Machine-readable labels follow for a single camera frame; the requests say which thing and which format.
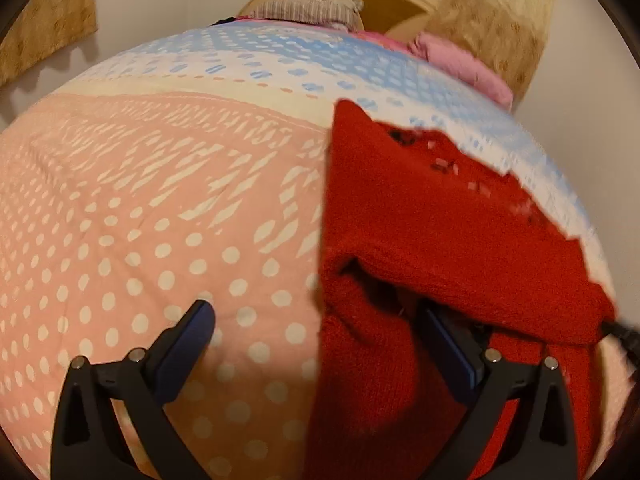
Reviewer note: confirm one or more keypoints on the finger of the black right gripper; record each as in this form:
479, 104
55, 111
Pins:
628, 336

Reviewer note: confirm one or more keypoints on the striped grey pillow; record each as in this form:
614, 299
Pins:
340, 14

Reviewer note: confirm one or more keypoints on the beige curtain on left wall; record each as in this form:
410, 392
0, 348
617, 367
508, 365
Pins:
43, 28

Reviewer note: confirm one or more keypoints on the red knitted sweater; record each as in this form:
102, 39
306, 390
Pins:
407, 210

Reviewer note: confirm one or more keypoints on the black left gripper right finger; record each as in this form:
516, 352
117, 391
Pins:
540, 442

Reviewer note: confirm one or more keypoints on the pink pillow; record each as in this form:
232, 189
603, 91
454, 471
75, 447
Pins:
462, 65

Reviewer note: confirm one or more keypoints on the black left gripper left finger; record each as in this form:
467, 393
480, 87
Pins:
88, 442

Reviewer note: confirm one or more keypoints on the pink blue dotted bed cover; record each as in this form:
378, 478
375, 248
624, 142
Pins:
194, 168

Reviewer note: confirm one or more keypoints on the beige curtain by headboard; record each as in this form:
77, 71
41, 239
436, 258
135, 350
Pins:
508, 36

